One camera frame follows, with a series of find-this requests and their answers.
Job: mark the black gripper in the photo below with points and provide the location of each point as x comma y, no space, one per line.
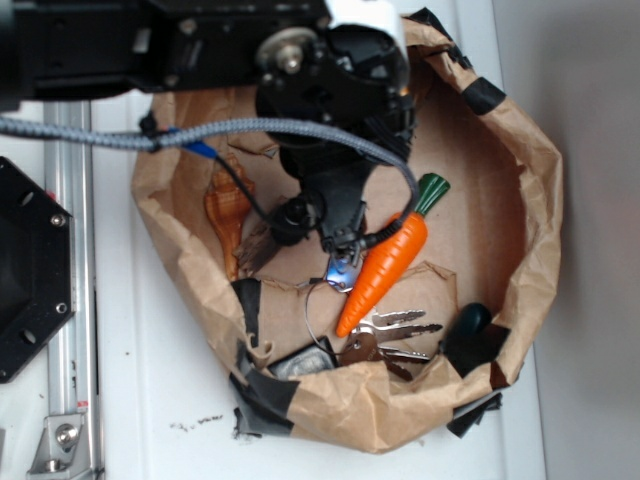
352,78

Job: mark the dark wood chip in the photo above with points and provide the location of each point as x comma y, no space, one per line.
256,250

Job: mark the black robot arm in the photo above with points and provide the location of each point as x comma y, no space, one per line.
89,50

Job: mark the orange brown seashell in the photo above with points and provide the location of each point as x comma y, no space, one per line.
227,208

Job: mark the orange toy carrot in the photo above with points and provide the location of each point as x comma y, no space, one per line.
385,263

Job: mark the silver single key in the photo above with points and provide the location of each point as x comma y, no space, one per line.
342,273

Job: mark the bunch of silver keys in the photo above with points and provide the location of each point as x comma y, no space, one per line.
370,341

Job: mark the black key fob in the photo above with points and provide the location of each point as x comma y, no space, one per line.
314,358

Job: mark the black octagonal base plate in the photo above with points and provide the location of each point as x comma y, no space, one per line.
36,274

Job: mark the aluminium rail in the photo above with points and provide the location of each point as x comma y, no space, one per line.
73,351

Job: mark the metal corner bracket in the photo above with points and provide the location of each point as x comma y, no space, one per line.
63,449

